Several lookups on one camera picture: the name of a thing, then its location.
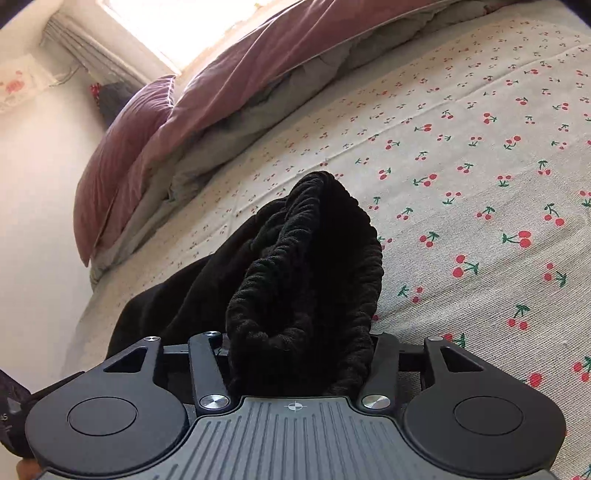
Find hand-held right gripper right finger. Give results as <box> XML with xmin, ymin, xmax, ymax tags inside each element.
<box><xmin>360</xmin><ymin>332</ymin><xmax>486</xmax><ymax>412</ymax></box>

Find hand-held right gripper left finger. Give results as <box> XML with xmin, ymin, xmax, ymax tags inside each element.
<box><xmin>102</xmin><ymin>330</ymin><xmax>232</xmax><ymax>413</ymax></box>

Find black pants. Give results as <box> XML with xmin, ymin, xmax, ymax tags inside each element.
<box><xmin>106</xmin><ymin>171</ymin><xmax>385</xmax><ymax>403</ymax></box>

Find cherry print sheet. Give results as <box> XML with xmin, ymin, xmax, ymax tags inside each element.
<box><xmin>92</xmin><ymin>14</ymin><xmax>591</xmax><ymax>474</ymax></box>

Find pink pillow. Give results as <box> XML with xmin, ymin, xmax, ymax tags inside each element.
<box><xmin>75</xmin><ymin>75</ymin><xmax>179</xmax><ymax>267</ymax></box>

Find pink and grey duvet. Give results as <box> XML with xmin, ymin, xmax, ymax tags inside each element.
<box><xmin>90</xmin><ymin>0</ymin><xmax>518</xmax><ymax>282</ymax></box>

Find hanging grey garment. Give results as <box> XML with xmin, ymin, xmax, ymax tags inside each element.
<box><xmin>98</xmin><ymin>82</ymin><xmax>141</xmax><ymax>132</ymax></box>

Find grey patterned curtain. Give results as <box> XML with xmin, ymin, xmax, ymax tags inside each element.
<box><xmin>41</xmin><ymin>13</ymin><xmax>178</xmax><ymax>95</ymax></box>

